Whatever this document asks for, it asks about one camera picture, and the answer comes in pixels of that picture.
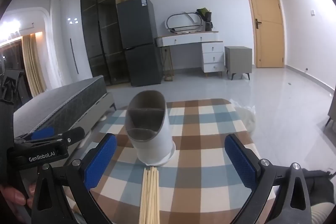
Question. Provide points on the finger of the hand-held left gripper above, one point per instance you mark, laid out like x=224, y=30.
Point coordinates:
x=43, y=133
x=76, y=132

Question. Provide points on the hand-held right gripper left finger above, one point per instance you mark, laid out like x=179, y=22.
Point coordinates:
x=101, y=161

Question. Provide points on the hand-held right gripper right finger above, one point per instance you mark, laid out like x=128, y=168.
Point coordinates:
x=239, y=158

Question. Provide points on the bundle of wooden chopsticks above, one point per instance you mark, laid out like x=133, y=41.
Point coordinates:
x=149, y=195

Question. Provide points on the white grey utensil holder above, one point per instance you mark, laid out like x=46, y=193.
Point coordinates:
x=157, y=140

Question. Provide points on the person's left hand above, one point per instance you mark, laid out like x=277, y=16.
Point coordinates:
x=15, y=197

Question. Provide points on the grey bed with dark mattress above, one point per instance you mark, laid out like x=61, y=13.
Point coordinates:
x=65, y=100

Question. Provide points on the checkered tablecloth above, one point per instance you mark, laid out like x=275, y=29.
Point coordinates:
x=204, y=134

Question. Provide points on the dark chair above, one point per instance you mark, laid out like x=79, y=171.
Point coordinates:
x=13, y=82

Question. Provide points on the beige curtain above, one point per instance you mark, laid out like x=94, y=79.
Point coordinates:
x=31, y=64

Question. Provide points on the white wardrobe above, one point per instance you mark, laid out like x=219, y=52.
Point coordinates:
x=65, y=56

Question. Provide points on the black bag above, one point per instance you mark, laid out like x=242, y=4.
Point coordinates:
x=320, y=184

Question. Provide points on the dark glass cabinet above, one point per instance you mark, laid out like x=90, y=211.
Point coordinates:
x=105, y=43

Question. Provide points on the grey nightstand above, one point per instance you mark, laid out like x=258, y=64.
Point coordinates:
x=237, y=58

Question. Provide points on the white dressing table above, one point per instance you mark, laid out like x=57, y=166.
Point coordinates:
x=212, y=56

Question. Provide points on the grey chair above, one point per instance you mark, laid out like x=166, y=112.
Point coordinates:
x=332, y=108

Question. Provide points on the grey refrigerator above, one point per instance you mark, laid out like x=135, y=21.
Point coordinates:
x=139, y=29

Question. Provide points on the wooden door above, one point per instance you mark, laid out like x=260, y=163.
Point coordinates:
x=265, y=37

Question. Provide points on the dark wrapped bouquet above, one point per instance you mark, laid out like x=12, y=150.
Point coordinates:
x=206, y=16

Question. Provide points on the oval mirror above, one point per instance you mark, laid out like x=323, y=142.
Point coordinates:
x=183, y=22

